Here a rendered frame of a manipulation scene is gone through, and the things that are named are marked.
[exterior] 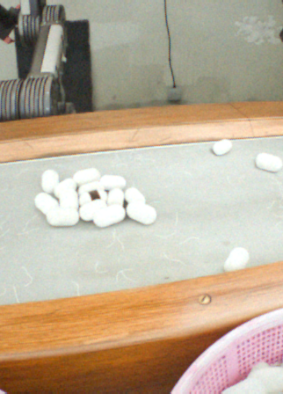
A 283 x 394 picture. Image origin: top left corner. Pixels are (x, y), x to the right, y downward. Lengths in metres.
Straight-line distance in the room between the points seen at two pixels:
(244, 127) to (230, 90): 2.12
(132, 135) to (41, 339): 0.38
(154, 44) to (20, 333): 2.33
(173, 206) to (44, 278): 0.17
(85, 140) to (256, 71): 2.31
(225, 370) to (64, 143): 0.41
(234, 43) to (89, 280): 2.44
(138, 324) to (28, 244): 0.17
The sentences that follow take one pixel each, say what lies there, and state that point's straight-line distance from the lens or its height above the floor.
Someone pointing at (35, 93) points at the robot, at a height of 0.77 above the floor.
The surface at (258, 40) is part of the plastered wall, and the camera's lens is 2.78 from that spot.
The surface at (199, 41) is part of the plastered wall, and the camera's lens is 2.61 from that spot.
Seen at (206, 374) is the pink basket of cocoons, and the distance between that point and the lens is 0.27.
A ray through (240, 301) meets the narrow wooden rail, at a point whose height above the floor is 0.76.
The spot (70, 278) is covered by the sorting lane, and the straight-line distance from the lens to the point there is 0.36.
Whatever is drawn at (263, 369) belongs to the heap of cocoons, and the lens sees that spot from 0.30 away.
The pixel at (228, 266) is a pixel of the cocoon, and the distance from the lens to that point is 0.35.
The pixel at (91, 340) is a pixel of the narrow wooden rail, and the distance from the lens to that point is 0.28.
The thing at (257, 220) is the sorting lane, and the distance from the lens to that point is 0.44.
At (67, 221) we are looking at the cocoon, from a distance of 0.41.
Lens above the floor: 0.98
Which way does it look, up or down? 31 degrees down
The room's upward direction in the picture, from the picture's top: 1 degrees counter-clockwise
